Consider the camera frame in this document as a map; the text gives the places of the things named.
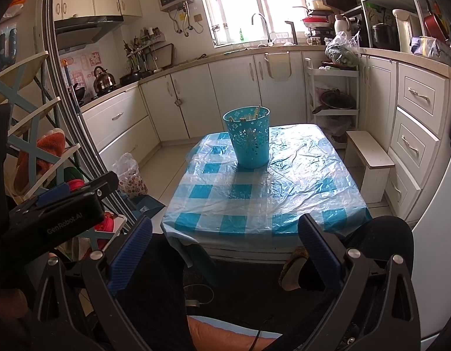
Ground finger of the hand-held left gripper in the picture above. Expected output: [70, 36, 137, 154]
[84, 171, 119, 200]
[8, 182, 71, 215]

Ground dark framed cutting board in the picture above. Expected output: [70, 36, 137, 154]
[147, 43, 175, 71]

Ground chrome sink faucet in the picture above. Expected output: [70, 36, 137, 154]
[252, 13, 273, 47]

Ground white charger cable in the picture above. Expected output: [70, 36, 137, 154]
[183, 283, 215, 306]

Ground white rolling storage cart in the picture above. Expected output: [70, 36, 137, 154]
[304, 58, 360, 149]

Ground black cable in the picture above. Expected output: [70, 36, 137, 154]
[247, 314, 274, 351]

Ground black range hood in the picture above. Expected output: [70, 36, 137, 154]
[53, 15, 124, 50]

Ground white thermos jug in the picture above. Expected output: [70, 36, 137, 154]
[334, 15, 349, 47]

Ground black cooking pot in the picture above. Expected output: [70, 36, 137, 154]
[371, 23, 396, 50]

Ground floral plastic bag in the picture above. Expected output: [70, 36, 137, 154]
[112, 152, 148, 198]

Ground plastic bag of vegetables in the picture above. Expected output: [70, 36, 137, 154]
[325, 31, 361, 67]

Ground blue flat box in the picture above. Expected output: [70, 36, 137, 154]
[132, 195, 166, 224]

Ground red frying pan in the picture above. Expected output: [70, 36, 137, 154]
[424, 2, 449, 42]

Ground red and pink items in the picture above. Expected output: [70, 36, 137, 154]
[100, 212, 121, 233]

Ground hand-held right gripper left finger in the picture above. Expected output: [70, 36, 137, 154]
[32, 215, 155, 351]

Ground black frying pan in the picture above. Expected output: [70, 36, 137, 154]
[119, 71, 142, 85]

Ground orange plush cloth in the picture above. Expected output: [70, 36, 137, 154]
[15, 128, 67, 188]

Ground steel kettle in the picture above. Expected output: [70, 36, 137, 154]
[93, 66, 117, 92]

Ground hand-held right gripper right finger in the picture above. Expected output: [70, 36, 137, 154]
[280, 213, 421, 351]

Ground white base cabinets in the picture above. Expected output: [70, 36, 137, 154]
[81, 49, 398, 163]

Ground bundle of wooden chopsticks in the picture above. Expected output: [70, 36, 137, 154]
[227, 105, 265, 123]

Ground kitchen window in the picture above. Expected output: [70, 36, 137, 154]
[194, 0, 310, 47]

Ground tissue pack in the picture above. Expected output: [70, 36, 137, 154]
[411, 37, 445, 59]

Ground wall utensil rack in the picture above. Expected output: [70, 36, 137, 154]
[123, 27, 164, 76]

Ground stack of dishes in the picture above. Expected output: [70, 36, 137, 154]
[302, 0, 334, 30]

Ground person's left hand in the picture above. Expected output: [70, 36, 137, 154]
[0, 288, 29, 322]

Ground grey sliding door frame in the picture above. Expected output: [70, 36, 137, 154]
[39, 0, 138, 227]

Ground patterned slipper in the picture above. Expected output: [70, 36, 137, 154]
[279, 247, 310, 292]

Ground white over-door hanger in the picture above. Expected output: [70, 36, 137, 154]
[265, 52, 290, 81]

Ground black wok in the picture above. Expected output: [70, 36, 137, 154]
[313, 88, 357, 115]

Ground white electric thermos pot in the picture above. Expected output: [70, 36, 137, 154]
[392, 9, 424, 53]

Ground mop with orange handle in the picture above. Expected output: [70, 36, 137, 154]
[61, 58, 82, 112]

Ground pink wall stickers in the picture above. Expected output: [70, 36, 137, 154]
[59, 51, 102, 92]

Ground teal perforated plastic basket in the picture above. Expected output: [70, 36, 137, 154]
[223, 106, 271, 169]

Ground white refrigerator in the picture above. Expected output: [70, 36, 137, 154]
[412, 80, 451, 341]

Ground white step stool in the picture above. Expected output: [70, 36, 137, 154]
[345, 130, 395, 204]

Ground white drawer unit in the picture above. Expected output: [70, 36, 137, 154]
[384, 62, 451, 221]

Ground white and blue shelf rack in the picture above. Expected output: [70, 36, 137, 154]
[0, 51, 83, 200]

